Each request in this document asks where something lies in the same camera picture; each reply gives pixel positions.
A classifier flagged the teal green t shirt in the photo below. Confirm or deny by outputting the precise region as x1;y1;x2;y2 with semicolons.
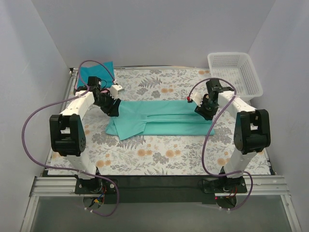
105;101;212;140

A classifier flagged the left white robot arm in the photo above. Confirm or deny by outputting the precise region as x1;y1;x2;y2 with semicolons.
49;76;123;193

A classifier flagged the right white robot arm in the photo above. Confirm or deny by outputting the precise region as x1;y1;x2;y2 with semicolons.
187;78;271;194

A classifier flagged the white plastic basket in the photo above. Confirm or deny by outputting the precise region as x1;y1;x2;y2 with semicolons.
208;52;263;102

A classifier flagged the floral table mat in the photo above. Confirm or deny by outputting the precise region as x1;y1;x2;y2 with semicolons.
47;68;272;176

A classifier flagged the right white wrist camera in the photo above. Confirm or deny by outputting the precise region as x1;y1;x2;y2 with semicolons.
187;92;203;107

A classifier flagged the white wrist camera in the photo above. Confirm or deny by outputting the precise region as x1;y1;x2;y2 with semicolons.
187;92;203;107
109;85;124;100

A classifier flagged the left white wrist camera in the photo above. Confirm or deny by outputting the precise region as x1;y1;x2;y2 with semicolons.
109;85;124;100

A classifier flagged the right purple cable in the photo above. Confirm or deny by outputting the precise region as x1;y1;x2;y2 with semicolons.
188;77;253;211

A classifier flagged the purple cable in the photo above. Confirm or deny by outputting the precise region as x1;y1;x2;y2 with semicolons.
22;59;121;218
188;77;253;211

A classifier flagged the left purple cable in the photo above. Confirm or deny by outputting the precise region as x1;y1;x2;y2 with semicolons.
22;59;121;218

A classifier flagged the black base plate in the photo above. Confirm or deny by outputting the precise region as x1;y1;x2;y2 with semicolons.
75;175;248;204

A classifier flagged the aluminium frame rail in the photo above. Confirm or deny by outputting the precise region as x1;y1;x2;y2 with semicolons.
20;68;302;232

